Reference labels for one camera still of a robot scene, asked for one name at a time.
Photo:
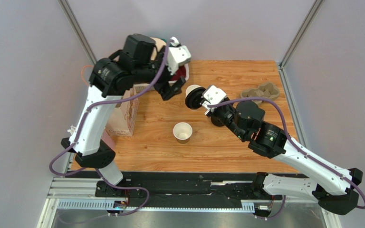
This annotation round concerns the white plastic basket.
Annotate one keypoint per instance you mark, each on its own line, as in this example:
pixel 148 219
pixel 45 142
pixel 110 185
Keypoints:
pixel 140 87

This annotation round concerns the single brown paper cup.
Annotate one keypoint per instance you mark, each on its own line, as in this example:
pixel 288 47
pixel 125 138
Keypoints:
pixel 182 132

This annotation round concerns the dark red cloth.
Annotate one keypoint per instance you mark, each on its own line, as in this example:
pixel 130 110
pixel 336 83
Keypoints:
pixel 180 73

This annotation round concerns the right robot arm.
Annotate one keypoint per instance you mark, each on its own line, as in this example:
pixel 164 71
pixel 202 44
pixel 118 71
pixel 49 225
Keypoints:
pixel 333 188

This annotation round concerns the pink plastic cup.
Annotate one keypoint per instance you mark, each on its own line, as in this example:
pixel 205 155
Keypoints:
pixel 108 140

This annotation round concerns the stack of paper cups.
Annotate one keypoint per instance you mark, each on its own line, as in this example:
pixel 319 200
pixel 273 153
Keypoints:
pixel 191 88

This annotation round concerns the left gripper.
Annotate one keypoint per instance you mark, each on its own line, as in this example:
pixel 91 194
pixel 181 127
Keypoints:
pixel 174 90

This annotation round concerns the beige bucket hat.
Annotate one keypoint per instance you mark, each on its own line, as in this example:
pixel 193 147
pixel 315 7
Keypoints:
pixel 160 43

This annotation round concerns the stack of black lids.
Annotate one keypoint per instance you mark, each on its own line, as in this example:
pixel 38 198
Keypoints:
pixel 217 121

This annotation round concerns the white paper bag orange handles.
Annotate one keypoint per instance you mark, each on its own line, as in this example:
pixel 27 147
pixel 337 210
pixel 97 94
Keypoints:
pixel 115 114

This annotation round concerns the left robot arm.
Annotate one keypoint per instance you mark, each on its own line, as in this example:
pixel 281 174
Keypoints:
pixel 140 61

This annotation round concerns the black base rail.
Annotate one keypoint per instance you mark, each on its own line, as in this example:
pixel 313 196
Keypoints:
pixel 202 190

